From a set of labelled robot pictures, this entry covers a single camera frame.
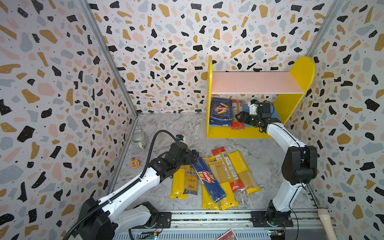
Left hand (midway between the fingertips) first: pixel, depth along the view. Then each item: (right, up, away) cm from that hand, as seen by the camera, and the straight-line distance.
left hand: (191, 151), depth 78 cm
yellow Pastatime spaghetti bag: (+20, -26, 0) cm, 33 cm away
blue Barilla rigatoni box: (+18, +22, +17) cm, 34 cm away
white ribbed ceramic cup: (-38, +3, +24) cm, 46 cm away
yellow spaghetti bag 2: (+9, -26, -2) cm, 28 cm away
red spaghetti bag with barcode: (+25, -19, +5) cm, 32 cm away
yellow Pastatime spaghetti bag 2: (+31, -14, +10) cm, 35 cm away
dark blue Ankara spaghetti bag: (0, -18, +5) cm, 18 cm away
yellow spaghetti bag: (-7, -20, +5) cm, 22 cm away
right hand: (+28, +21, +13) cm, 38 cm away
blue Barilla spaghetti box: (+10, -17, +3) cm, 20 cm away
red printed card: (+18, -37, -10) cm, 43 cm away
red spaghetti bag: (+30, +26, +24) cm, 46 cm away
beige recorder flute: (+66, -31, -5) cm, 73 cm away
